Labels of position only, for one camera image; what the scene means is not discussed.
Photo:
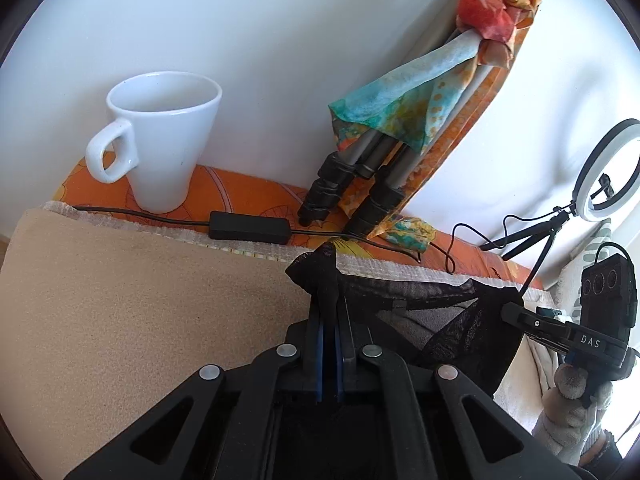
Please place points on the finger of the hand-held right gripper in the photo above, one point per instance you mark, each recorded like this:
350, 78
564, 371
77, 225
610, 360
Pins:
532, 322

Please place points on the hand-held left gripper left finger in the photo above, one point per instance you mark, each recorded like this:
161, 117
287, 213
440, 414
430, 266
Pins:
321, 360

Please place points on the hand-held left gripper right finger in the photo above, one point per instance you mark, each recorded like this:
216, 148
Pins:
338, 360

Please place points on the black t-shirt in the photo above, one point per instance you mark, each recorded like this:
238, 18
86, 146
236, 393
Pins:
492, 355

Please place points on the folded white clothes pile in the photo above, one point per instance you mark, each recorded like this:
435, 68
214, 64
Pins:
525, 395

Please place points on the person's right hand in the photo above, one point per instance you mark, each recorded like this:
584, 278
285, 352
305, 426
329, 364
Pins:
570, 385

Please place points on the green and white pillow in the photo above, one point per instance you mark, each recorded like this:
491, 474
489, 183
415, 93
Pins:
592, 250

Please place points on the small black tripod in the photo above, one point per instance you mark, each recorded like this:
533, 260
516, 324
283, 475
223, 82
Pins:
530, 237

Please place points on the orange patterned cloth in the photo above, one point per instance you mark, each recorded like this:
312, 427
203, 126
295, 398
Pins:
240, 190

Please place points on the beige blanket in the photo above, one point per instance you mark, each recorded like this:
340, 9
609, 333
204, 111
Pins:
125, 310

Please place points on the colourful orange scarf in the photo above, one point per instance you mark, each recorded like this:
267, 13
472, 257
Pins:
400, 105

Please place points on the white mug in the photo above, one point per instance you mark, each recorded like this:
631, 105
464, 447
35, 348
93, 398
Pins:
162, 150

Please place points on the silver camera tripod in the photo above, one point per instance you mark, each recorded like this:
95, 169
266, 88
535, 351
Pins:
372, 205

